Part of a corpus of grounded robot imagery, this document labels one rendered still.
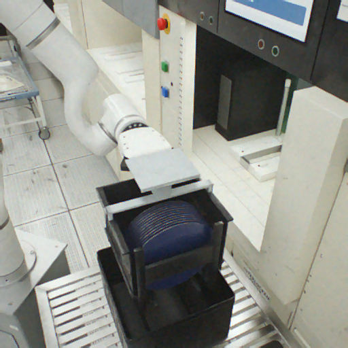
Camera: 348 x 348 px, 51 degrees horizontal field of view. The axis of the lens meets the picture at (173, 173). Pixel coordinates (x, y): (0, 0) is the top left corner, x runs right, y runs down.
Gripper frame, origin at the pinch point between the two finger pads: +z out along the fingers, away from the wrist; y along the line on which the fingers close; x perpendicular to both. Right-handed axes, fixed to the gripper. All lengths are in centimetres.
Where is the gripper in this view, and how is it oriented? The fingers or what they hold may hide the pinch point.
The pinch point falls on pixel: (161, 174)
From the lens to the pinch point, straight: 72.1
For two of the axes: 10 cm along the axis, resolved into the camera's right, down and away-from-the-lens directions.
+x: 0.1, -8.0, -6.0
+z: 4.0, 5.5, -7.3
